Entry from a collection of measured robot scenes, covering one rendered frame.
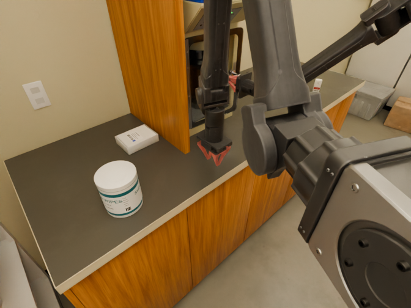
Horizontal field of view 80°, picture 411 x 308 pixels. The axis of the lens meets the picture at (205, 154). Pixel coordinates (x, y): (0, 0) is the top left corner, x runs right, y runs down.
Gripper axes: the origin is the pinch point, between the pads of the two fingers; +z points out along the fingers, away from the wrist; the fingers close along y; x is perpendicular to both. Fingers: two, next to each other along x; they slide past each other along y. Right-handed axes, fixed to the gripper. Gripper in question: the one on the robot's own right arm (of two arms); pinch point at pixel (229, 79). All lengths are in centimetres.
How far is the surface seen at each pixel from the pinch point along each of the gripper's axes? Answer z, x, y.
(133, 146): 14, 45, -23
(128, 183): -16, 61, -11
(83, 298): -20, 87, -44
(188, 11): 1.7, 20.5, 28.3
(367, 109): -6, -248, -106
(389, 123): -33, -252, -116
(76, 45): 50, 45, 12
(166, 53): 5.3, 28.5, 15.8
